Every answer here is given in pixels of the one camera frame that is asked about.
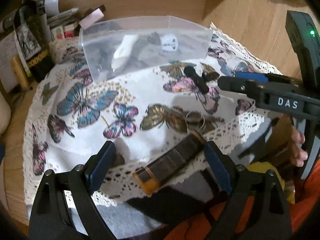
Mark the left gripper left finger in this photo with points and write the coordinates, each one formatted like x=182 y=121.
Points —
x=50 y=217

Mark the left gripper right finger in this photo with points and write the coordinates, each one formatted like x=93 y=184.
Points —
x=256 y=207

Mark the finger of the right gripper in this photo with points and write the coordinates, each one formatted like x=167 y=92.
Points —
x=250 y=87
x=269 y=77

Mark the dark amber lighter case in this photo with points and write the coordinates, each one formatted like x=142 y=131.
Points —
x=153 y=176

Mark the white foot file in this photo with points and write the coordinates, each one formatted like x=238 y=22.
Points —
x=123 y=52

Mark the silver key bunch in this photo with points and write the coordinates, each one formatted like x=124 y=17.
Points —
x=197 y=121

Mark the white travel adapter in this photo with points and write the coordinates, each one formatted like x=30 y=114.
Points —
x=169 y=42

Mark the person's right hand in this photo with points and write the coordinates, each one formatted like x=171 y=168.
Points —
x=296 y=153

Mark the butterfly print lace cloth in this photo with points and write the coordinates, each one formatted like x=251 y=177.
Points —
x=144 y=113

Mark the yellow candle stick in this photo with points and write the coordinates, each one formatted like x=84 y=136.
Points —
x=19 y=72

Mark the clear plastic storage box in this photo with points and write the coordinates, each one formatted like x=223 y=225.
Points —
x=100 y=41

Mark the dark wine bottle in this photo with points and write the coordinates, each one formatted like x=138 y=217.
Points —
x=30 y=36

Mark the pile of papers and booklets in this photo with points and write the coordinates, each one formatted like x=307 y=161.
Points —
x=54 y=22

